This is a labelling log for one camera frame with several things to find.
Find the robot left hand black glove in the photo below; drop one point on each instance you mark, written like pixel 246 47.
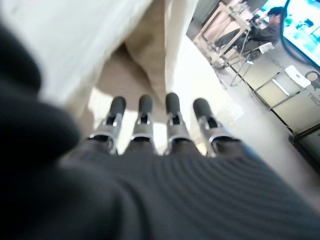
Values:
pixel 150 200

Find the seated person dark clothes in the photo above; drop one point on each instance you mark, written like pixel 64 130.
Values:
pixel 265 32

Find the white duvet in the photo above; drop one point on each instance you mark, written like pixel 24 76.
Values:
pixel 75 37

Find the wooden rack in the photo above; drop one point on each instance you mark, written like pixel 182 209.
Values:
pixel 208 30

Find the large tv screen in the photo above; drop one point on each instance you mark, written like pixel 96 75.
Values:
pixel 305 25

